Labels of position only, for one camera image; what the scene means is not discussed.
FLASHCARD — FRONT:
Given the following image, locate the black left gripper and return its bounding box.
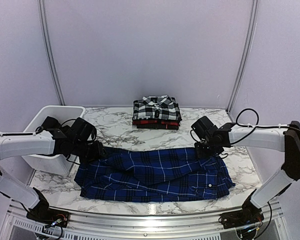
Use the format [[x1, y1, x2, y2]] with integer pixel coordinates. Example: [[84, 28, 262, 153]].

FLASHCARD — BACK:
[[71, 139, 108, 165]]

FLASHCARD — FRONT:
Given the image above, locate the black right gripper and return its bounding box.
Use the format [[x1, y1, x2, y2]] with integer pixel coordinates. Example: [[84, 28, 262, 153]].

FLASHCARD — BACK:
[[194, 138, 222, 159]]

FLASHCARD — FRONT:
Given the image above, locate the blue plaid long sleeve shirt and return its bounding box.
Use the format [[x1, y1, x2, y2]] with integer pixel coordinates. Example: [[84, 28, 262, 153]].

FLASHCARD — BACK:
[[74, 147, 235, 203]]

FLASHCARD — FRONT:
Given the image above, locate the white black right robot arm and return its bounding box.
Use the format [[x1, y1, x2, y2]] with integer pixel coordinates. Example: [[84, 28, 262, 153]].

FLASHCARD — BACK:
[[191, 116, 300, 229]]

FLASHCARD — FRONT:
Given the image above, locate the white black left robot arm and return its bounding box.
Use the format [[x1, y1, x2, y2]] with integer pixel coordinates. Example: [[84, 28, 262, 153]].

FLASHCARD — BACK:
[[0, 128, 106, 223]]

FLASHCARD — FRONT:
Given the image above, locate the white plastic bin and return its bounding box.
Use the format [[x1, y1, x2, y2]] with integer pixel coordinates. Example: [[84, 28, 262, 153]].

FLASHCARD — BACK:
[[21, 105, 86, 175]]

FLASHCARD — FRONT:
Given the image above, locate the black garment in bin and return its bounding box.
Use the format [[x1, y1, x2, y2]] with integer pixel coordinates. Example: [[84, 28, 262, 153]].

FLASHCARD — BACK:
[[40, 116, 61, 130]]

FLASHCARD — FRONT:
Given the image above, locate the red black folded shirt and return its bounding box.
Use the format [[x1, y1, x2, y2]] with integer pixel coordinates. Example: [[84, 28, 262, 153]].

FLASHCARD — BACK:
[[132, 119, 182, 130]]

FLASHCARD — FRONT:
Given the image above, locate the black white checked folded shirt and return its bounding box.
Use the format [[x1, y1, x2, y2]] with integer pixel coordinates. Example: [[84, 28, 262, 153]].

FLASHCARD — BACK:
[[132, 95, 182, 122]]

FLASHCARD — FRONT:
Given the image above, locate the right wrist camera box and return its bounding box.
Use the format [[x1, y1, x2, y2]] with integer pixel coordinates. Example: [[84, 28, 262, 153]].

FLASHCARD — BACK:
[[191, 116, 218, 141]]

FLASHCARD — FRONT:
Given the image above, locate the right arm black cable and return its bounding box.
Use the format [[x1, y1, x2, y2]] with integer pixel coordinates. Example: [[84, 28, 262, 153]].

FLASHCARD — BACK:
[[236, 107, 261, 128]]

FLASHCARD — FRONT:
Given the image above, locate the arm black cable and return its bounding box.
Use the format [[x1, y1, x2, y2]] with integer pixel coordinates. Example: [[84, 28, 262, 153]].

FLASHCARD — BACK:
[[236, 107, 261, 128], [34, 118, 77, 133]]

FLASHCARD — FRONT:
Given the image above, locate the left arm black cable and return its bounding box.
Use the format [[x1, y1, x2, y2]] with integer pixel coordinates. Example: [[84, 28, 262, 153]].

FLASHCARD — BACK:
[[34, 118, 77, 133]]

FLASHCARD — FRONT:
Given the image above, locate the aluminium front rail frame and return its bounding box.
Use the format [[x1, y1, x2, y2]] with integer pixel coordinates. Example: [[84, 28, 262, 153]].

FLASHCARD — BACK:
[[0, 201, 292, 240]]

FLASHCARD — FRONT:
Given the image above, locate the right aluminium wall post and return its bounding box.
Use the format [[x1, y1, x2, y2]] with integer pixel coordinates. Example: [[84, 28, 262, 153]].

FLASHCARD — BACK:
[[225, 0, 260, 114]]

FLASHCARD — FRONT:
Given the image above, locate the aluminium wall post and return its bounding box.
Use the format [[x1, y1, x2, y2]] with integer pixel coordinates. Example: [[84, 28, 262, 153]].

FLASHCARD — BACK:
[[37, 0, 66, 106], [225, 0, 260, 114]]

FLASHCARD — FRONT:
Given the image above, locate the left aluminium wall post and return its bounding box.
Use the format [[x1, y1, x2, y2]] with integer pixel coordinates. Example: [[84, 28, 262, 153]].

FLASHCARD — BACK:
[[37, 0, 66, 106]]

